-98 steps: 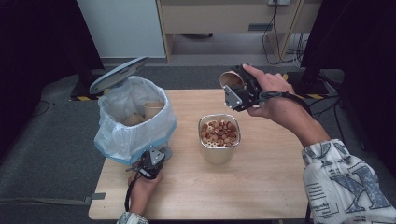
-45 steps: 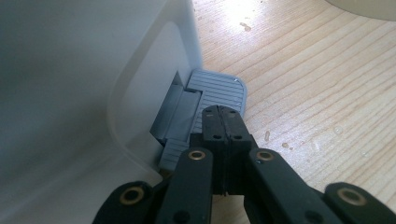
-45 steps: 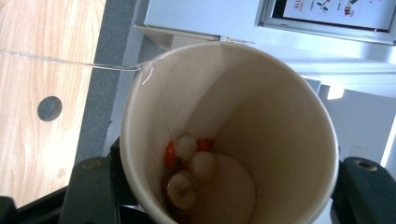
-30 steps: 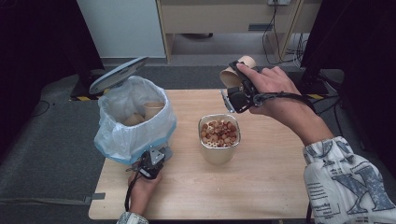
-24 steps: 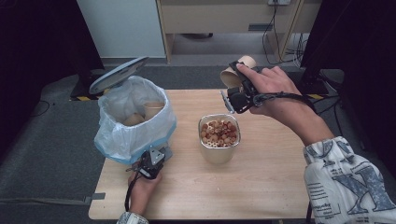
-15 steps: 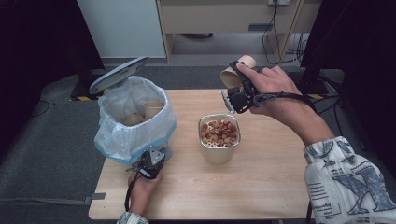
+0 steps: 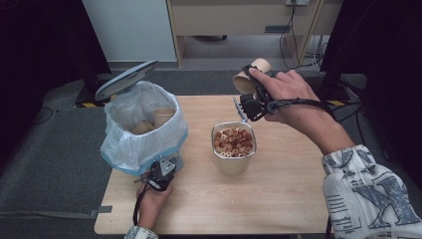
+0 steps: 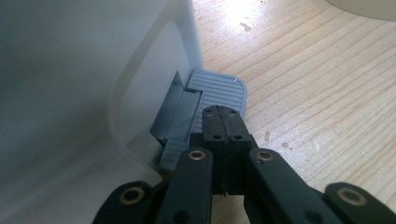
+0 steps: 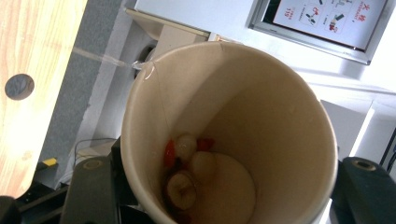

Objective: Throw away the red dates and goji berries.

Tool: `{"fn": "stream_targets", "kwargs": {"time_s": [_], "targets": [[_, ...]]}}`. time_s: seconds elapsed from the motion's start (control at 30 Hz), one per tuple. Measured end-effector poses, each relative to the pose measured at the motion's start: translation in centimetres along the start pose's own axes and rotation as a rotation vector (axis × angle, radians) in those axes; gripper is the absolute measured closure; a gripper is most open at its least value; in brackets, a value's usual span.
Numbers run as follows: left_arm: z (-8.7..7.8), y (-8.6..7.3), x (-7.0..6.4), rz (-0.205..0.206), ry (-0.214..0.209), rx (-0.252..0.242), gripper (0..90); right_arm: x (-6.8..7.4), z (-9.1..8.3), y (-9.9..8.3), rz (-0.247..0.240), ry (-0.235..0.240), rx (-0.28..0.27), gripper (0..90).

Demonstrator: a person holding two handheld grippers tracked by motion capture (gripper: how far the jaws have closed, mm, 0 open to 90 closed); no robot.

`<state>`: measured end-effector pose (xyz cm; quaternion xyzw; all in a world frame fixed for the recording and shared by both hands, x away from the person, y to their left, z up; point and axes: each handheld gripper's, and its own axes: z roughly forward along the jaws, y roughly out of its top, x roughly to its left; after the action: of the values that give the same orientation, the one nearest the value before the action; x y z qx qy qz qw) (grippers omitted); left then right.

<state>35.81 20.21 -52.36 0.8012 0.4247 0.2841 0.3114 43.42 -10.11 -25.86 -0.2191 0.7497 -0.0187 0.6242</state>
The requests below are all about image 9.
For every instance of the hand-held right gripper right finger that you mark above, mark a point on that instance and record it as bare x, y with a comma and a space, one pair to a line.
367, 193

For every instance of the black stand base striped edge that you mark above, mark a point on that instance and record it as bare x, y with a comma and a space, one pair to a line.
49, 162

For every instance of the small heap of food scraps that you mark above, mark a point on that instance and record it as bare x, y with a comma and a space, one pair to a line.
183, 186

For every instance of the white cabinet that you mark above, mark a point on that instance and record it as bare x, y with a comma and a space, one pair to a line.
174, 34

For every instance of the brown paper cup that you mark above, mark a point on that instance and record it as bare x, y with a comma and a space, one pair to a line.
264, 109

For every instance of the framed wall sign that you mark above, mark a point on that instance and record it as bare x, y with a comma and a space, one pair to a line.
320, 18

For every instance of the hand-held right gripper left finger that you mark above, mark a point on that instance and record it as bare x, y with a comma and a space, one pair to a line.
90, 193

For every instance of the grey round table grommet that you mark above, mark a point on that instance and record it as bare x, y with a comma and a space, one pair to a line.
19, 86

